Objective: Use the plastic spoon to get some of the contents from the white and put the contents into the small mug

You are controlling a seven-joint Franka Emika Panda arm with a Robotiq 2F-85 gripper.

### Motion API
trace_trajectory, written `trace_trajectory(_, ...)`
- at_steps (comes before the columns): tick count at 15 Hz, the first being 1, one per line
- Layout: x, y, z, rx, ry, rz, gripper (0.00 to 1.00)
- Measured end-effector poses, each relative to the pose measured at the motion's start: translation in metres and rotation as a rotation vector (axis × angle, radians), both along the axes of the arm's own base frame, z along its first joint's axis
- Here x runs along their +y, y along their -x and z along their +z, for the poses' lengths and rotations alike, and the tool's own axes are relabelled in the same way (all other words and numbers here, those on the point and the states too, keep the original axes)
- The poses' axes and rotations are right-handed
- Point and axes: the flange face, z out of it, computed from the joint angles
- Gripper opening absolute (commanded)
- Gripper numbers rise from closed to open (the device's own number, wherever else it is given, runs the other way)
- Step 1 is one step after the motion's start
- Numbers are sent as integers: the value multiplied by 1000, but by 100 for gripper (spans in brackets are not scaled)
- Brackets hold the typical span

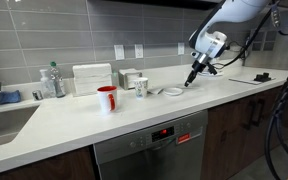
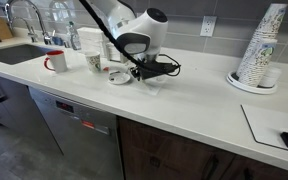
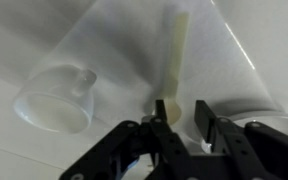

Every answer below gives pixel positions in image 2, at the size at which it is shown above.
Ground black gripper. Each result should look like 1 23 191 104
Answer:
129 59 172 82

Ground small white saucer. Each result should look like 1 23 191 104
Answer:
107 71 132 86

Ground grey napkin dispenser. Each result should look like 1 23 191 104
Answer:
104 40 128 64

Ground printed paper cup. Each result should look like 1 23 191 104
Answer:
84 51 102 73

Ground stack of white paper towels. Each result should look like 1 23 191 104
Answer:
76 26 111 58

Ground clear bottle green cap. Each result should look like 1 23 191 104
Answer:
66 21 82 52

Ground clear soap dispenser bottle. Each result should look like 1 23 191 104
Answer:
62 31 72 49

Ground stainless steel dishwasher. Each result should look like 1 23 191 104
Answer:
28 86 125 180

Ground blue sponge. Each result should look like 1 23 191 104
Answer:
51 35 65 47

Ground wooden base cabinet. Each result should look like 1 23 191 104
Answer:
0 71 64 156
117 116 288 180

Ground white round tray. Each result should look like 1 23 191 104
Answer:
226 70 278 96

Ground tall chrome faucet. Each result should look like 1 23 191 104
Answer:
4 0 52 45

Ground small chrome faucet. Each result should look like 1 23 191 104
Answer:
12 16 39 43

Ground short stack printed paper cups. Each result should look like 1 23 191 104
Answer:
238 37 278 88

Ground undermount kitchen sink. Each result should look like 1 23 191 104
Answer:
0 43 54 66

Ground stack of white lids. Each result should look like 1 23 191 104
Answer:
258 67 282 89

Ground wooden cutting board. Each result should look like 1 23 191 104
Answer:
0 17 14 41

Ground tall stack printed paper cups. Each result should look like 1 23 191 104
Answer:
236 3 288 81

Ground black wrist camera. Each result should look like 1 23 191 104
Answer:
157 61 180 73

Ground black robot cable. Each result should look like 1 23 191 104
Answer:
78 0 182 78

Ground white mug red handle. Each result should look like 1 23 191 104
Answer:
43 50 68 74

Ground white wall outlet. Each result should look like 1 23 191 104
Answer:
199 15 218 38

